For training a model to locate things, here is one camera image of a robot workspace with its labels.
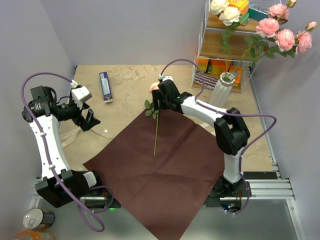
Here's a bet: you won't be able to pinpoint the beige printed ribbon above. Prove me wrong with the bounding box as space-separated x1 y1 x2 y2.
59 125 116 149

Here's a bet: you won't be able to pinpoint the orange box shelf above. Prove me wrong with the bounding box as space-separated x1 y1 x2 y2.
196 58 231 75
229 0 250 15

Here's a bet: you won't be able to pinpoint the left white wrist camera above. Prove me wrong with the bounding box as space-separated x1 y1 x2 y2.
71 86 92 110

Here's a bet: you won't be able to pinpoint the white ribbed vase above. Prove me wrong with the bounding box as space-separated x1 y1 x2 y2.
208 72 235 108

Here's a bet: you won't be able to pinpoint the orange box bottom shelf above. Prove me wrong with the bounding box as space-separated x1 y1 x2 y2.
196 58 231 75

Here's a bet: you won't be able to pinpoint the pink rose stem three blooms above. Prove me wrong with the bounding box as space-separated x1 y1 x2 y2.
246 18 318 70

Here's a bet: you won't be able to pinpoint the pink rose bouquet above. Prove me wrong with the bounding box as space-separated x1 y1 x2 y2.
144 82 159 157

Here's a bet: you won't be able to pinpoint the aluminium rail frame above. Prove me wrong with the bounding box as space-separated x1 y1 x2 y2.
29 159 307 240

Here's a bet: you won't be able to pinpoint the silver top tin can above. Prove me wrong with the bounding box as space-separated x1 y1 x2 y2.
22 208 56 230

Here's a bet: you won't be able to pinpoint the pink rose stem two blooms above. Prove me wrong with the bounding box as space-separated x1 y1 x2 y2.
236 0 299 67

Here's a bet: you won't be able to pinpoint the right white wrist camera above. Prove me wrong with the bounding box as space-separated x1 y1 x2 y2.
158 74 173 83

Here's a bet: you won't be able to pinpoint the green sponge stack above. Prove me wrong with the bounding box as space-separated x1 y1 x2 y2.
239 11 250 26

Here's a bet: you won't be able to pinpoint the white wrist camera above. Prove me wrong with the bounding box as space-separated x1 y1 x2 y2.
71 86 92 110
158 74 173 83

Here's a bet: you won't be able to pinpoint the purple wavy pattern cloth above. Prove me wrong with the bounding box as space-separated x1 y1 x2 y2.
194 72 219 90

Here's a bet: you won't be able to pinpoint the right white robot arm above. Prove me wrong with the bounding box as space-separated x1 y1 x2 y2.
149 78 250 197

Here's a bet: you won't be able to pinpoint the orange box top shelf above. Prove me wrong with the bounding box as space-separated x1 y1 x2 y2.
229 0 250 15

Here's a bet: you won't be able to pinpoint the white wire shelf rack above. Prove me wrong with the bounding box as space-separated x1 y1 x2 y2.
195 0 282 79

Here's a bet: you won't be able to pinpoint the orange plastic bottle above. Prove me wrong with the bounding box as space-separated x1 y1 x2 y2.
13 230 56 240

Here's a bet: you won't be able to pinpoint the white rose stem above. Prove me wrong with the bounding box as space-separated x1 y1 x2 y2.
209 0 241 67

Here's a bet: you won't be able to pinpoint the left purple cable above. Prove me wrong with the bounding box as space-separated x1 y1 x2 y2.
20 71 114 233

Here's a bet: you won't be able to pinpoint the red wrapping paper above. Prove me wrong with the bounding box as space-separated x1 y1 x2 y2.
84 110 225 240

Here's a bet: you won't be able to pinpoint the small orange packet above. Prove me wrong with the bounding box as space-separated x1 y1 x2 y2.
229 65 243 85

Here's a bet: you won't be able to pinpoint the purple toothpaste box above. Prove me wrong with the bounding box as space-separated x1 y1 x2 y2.
99 71 113 103

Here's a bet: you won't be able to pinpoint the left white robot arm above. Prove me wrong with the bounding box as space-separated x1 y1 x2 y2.
22 85 104 208

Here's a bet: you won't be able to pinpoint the teal box top shelf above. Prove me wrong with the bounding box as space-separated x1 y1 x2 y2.
248 3 271 21

